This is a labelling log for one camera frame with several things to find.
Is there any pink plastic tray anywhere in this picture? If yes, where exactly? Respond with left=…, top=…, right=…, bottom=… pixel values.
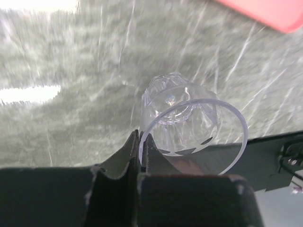
left=218, top=0, right=303, bottom=34

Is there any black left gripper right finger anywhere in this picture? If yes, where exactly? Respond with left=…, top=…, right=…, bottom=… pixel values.
left=139, top=134, right=266, bottom=227

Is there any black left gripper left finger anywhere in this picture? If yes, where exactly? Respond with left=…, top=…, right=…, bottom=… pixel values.
left=0, top=131, right=138, bottom=227

